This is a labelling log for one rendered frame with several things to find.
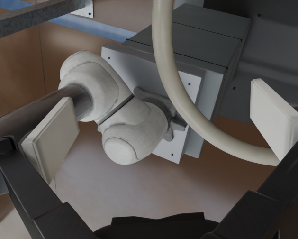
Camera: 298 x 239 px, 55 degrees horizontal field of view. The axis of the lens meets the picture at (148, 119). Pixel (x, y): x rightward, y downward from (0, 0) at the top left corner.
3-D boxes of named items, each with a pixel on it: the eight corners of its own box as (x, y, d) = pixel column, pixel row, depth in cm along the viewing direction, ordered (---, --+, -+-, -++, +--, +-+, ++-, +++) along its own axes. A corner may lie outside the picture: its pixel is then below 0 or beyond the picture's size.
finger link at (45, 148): (48, 189, 16) (35, 190, 16) (80, 132, 22) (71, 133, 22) (33, 142, 15) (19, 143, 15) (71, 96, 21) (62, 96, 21)
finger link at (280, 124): (292, 120, 14) (308, 119, 14) (250, 78, 20) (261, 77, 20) (286, 172, 15) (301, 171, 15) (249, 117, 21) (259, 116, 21)
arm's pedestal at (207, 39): (237, 91, 183) (206, 172, 122) (164, 69, 196) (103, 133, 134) (265, 11, 154) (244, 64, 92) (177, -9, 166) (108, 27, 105)
